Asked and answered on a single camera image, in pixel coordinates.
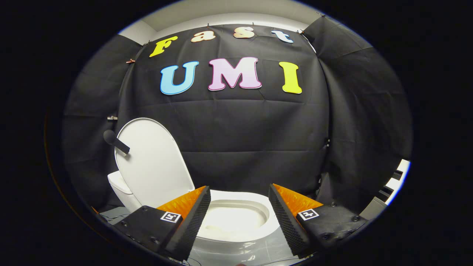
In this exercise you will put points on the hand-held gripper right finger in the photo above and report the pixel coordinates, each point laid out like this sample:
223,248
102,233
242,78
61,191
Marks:
286,218

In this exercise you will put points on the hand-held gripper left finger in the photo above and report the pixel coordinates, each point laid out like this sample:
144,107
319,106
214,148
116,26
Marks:
192,221

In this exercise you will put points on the white toilet lid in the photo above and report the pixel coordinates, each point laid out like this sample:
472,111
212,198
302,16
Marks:
155,166

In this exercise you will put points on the black round pull tab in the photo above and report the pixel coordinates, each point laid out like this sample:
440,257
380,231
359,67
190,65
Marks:
118,143

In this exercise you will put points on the white ceramic toilet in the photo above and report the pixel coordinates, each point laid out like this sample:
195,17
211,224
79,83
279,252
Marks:
240,236

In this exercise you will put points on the grey cabinet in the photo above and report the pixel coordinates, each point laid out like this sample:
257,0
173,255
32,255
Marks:
373,210

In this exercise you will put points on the black backdrop cloth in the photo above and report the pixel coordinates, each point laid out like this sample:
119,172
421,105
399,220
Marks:
240,125

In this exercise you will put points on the black and white slatted rack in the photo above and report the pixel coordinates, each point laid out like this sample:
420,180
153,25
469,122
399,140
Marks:
395,181

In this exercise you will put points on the silver spring clip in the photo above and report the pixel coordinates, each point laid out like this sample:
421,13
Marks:
112,118

